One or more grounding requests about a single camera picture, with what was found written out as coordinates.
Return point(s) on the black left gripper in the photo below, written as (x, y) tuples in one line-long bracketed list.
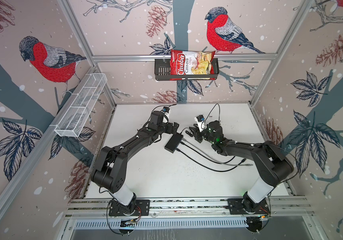
[(174, 127)]

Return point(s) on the black network switch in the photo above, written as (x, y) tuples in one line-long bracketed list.
[(173, 142)]

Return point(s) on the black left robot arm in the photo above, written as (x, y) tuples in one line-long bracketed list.
[(110, 166)]

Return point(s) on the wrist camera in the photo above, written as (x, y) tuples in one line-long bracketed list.
[(200, 120), (165, 111)]

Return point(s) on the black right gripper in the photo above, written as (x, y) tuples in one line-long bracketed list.
[(194, 131)]

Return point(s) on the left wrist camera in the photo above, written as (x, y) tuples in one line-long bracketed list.
[(165, 111)]

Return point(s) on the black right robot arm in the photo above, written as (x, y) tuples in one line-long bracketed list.
[(273, 167)]

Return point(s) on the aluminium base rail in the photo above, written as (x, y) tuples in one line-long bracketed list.
[(280, 206)]

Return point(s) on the red cassava chips bag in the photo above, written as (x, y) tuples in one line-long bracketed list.
[(200, 62)]

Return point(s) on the white mesh wall shelf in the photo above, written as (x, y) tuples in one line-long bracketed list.
[(77, 114)]

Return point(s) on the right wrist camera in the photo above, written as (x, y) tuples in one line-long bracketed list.
[(200, 120)]

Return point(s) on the black wire wall basket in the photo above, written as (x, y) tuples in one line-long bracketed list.
[(164, 72)]

